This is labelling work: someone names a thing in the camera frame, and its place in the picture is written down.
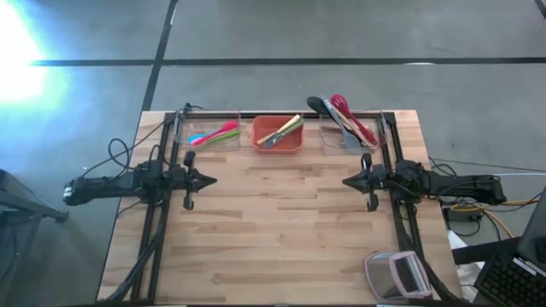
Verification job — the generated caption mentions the red silicone spatula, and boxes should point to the red silicone spatula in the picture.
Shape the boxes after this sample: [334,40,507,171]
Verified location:
[200,120,240,144]

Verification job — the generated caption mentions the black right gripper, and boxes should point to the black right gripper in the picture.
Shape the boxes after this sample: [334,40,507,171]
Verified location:
[341,152,396,213]

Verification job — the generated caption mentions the green-handled table knife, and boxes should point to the green-handled table knife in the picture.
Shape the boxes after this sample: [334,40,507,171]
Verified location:
[263,118,305,149]

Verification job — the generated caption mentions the black keyboard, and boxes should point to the black keyboard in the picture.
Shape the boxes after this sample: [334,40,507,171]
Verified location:
[473,246,546,307]

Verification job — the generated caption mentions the black floor stand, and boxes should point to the black floor stand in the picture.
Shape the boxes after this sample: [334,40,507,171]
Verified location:
[0,168,70,307]

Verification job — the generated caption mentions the tan-handled table knife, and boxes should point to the tan-handled table knife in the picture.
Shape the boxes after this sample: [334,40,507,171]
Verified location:
[255,127,291,146]

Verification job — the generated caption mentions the wooden slotted spatula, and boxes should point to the wooden slotted spatula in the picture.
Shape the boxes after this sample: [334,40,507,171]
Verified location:
[332,106,372,148]

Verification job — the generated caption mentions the black table frame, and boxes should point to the black table frame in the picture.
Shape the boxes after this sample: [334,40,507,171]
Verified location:
[98,101,466,304]

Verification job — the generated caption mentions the green silicone spatula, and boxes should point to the green silicone spatula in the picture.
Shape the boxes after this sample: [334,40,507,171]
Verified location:
[195,130,242,150]

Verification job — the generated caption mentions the yellow cable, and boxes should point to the yellow cable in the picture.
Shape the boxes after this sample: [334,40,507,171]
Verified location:
[450,199,542,240]

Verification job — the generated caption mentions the teal silicone spatula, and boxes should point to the teal silicone spatula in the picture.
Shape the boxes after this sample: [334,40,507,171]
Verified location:
[187,127,234,145]

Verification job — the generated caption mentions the red slotted spoon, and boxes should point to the red slotted spoon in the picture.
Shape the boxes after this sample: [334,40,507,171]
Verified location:
[329,93,379,147]

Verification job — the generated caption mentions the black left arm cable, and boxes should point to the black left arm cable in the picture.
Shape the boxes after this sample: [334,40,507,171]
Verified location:
[80,136,171,180]

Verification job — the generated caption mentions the white crumpled sheet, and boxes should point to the white crumpled sheet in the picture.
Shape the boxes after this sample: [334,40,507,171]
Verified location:
[447,229,485,302]

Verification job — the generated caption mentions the clear plastic bin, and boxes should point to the clear plastic bin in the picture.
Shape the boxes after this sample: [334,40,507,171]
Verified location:
[318,111,392,155]
[173,111,242,151]

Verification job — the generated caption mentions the orange-handled table knife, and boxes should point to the orange-handled table knife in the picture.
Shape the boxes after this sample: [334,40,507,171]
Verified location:
[259,127,295,147]

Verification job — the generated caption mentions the pink box grater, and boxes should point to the pink box grater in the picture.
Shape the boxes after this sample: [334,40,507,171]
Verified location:
[363,250,433,302]

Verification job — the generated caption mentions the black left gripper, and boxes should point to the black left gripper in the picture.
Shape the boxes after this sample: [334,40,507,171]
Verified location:
[168,150,218,211]

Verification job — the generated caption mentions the white cable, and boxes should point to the white cable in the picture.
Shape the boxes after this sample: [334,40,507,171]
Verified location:
[490,171,546,177]

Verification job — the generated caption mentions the orange plastic bin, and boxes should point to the orange plastic bin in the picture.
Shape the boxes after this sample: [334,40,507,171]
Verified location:
[251,114,305,154]

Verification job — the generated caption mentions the large black spoon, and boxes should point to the large black spoon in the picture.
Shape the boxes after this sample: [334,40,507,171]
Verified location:
[305,96,342,125]

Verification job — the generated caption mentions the cream-handled table knife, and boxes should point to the cream-handled table knife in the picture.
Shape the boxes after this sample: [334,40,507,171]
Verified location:
[266,113,302,142]

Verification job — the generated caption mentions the blue-grey silicone spoon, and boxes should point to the blue-grey silicone spoon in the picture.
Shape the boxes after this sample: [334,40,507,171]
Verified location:
[320,96,363,150]

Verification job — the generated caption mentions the black power box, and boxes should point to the black power box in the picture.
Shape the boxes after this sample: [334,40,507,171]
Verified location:
[443,206,473,223]

